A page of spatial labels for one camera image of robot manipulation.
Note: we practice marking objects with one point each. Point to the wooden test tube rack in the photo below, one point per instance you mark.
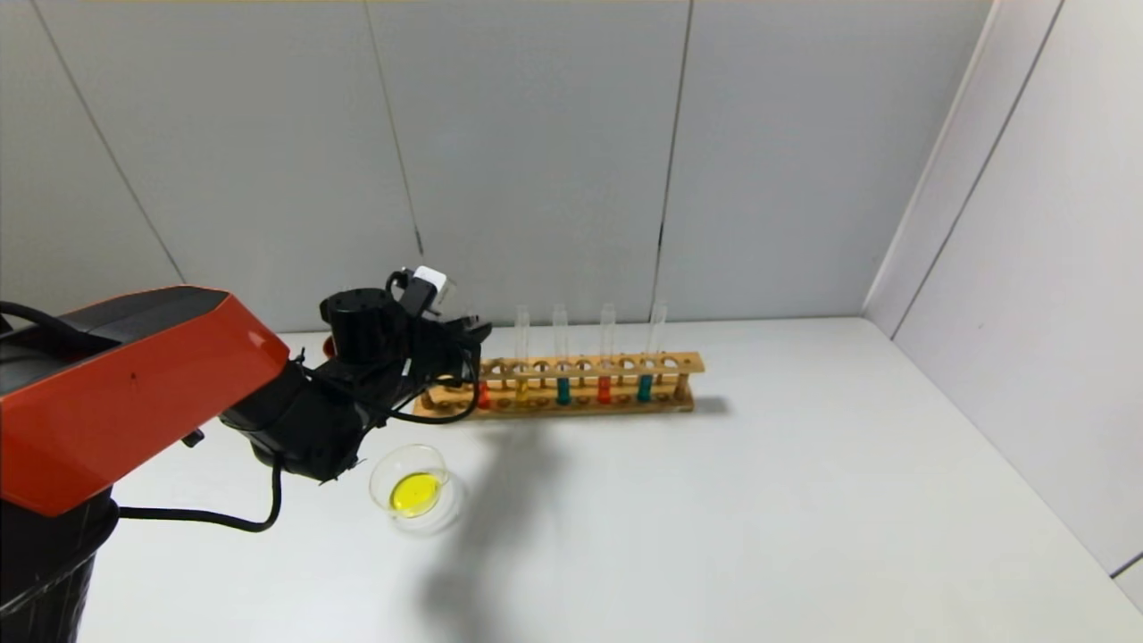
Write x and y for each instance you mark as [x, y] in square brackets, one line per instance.
[571, 412]

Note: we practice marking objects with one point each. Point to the red pigment glass test tube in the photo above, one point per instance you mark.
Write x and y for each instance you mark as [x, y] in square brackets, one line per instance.
[604, 391]
[483, 397]

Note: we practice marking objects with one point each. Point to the teal pigment glass test tube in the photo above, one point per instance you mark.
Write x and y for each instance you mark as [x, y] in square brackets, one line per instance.
[563, 393]
[645, 389]

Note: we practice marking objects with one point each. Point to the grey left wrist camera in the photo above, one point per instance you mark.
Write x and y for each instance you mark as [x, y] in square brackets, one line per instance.
[430, 286]

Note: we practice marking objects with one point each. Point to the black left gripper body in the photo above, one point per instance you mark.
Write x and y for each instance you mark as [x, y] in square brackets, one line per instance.
[457, 345]

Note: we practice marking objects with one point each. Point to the yellow pigment glass test tube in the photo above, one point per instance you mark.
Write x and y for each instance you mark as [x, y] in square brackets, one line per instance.
[523, 393]

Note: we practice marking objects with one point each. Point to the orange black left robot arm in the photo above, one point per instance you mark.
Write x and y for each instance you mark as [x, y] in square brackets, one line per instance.
[116, 402]

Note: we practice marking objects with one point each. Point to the clear glass dish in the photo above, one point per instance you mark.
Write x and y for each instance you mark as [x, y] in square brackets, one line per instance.
[415, 491]

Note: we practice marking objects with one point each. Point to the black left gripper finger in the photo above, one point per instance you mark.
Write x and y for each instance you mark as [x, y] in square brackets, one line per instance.
[478, 335]

